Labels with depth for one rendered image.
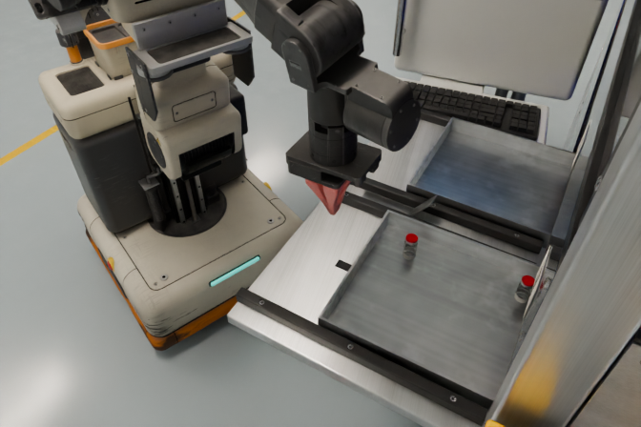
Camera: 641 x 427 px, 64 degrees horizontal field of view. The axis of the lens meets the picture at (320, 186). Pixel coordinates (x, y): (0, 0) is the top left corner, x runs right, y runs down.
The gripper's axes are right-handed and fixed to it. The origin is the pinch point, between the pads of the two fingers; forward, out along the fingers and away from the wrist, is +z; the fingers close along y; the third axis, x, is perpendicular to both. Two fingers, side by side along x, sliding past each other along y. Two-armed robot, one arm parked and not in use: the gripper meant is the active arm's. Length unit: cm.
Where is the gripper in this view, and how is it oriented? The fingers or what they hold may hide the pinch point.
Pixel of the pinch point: (334, 207)
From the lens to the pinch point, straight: 68.1
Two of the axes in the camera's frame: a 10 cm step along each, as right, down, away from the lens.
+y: 8.7, 3.1, -3.9
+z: 0.3, 7.6, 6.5
